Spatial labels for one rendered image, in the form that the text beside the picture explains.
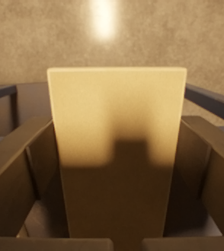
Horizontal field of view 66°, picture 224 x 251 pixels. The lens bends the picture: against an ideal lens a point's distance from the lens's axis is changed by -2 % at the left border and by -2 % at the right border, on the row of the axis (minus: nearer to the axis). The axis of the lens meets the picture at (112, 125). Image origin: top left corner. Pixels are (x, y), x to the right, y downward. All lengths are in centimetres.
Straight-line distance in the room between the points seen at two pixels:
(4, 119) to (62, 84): 100
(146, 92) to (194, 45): 118
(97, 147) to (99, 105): 5
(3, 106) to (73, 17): 68
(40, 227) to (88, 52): 108
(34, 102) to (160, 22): 89
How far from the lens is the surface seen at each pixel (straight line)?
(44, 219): 30
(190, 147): 17
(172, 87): 17
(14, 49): 138
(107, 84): 16
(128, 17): 125
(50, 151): 18
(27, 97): 105
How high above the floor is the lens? 122
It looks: 69 degrees down
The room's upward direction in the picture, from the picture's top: 180 degrees counter-clockwise
